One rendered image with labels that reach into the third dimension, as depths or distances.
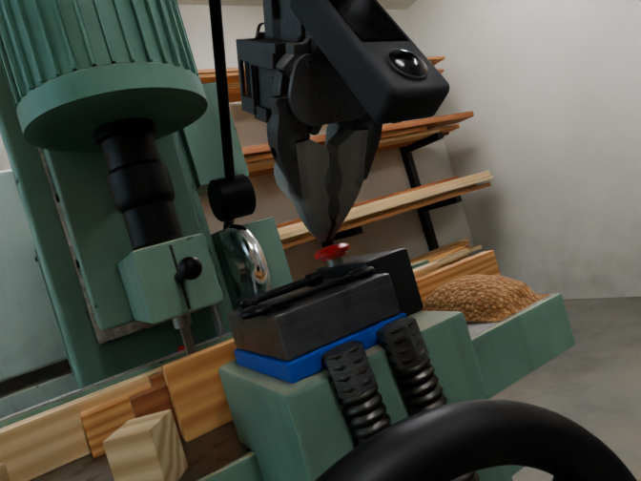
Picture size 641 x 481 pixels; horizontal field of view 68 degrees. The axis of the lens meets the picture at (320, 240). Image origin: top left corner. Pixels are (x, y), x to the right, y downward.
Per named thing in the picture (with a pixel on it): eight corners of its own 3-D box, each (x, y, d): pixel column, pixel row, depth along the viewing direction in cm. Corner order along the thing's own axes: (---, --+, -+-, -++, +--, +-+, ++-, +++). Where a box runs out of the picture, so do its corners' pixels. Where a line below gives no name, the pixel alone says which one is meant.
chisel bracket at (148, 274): (157, 342, 42) (130, 251, 42) (137, 333, 55) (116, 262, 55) (234, 314, 46) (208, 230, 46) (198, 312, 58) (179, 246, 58)
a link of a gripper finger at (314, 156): (296, 220, 42) (291, 115, 38) (334, 245, 38) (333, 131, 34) (264, 229, 41) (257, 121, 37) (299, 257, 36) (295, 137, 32)
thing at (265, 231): (242, 312, 67) (217, 230, 67) (227, 311, 73) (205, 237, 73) (299, 291, 71) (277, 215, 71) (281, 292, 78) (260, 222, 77)
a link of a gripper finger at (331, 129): (325, 212, 44) (323, 111, 40) (364, 236, 39) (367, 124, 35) (296, 220, 42) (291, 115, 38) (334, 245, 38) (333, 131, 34)
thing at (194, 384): (186, 443, 40) (163, 367, 40) (182, 437, 41) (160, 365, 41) (371, 354, 49) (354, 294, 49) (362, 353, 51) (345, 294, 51)
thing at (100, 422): (93, 459, 42) (80, 416, 42) (93, 452, 44) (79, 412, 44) (501, 276, 69) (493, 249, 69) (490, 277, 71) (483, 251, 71)
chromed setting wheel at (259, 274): (263, 314, 60) (235, 219, 60) (234, 313, 71) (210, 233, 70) (284, 306, 61) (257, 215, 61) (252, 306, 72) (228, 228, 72)
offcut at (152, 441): (189, 466, 35) (171, 407, 35) (169, 494, 31) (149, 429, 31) (145, 477, 35) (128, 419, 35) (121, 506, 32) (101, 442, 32)
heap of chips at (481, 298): (498, 322, 47) (487, 286, 47) (409, 319, 60) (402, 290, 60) (551, 294, 52) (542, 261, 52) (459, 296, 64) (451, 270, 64)
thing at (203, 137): (199, 186, 68) (170, 86, 68) (186, 198, 76) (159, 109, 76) (253, 175, 72) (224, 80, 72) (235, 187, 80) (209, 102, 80)
